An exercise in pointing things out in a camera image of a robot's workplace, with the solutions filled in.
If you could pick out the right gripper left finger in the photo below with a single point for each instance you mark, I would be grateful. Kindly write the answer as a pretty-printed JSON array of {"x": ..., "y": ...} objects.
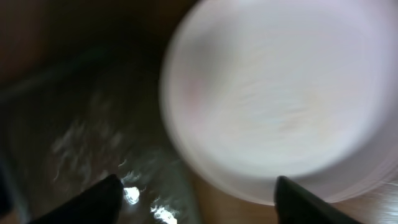
[{"x": 100, "y": 204}]

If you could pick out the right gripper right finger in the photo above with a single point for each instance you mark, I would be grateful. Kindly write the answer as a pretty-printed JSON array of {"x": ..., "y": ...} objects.
[{"x": 295, "y": 205}]

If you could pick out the pink plate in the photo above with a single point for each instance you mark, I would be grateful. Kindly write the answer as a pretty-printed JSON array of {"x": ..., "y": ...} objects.
[{"x": 254, "y": 90}]

